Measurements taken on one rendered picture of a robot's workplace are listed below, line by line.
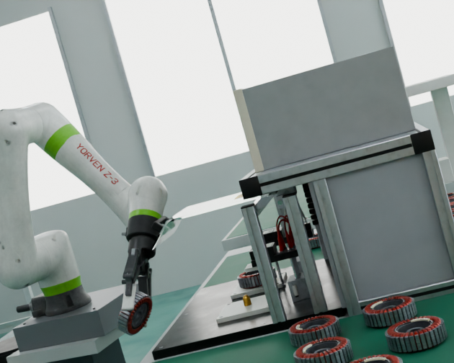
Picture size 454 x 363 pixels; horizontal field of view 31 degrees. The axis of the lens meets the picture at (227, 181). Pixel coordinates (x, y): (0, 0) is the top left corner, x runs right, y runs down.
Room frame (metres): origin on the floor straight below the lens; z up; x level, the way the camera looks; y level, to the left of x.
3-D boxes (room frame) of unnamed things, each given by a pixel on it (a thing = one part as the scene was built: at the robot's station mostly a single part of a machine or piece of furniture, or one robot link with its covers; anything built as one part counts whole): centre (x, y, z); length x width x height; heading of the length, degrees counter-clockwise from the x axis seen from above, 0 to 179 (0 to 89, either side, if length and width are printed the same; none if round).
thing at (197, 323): (2.21, 0.00, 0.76); 0.64 x 0.47 x 0.02; 170
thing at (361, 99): (2.14, -0.30, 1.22); 0.44 x 0.39 x 0.20; 170
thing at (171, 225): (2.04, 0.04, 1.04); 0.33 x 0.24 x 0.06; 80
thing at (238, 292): (2.33, -0.01, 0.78); 0.15 x 0.15 x 0.01; 80
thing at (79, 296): (2.58, 0.64, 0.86); 0.26 x 0.15 x 0.06; 64
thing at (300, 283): (2.07, -0.11, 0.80); 0.08 x 0.05 x 0.06; 170
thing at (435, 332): (1.51, -0.26, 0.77); 0.11 x 0.11 x 0.04
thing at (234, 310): (2.09, 0.03, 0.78); 0.15 x 0.15 x 0.01; 80
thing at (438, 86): (3.00, -0.72, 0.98); 0.37 x 0.35 x 0.46; 170
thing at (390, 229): (1.82, -0.32, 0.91); 0.28 x 0.03 x 0.32; 80
